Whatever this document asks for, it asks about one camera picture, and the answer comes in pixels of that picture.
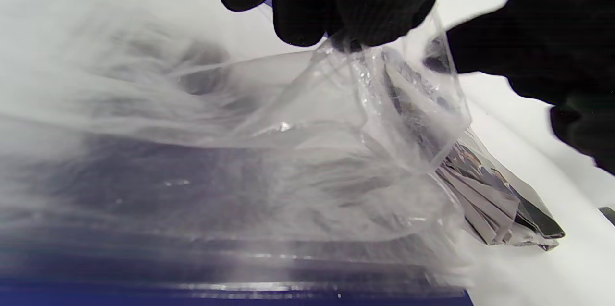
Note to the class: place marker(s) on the person's right hand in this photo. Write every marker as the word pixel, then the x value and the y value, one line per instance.
pixel 562 32

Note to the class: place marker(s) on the person's left hand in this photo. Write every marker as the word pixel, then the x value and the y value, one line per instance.
pixel 365 3

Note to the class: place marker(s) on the newspaper with colour group photo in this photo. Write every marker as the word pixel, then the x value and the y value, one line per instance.
pixel 480 190

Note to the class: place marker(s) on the blue folder with clear sleeves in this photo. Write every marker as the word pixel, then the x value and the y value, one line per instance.
pixel 192 291

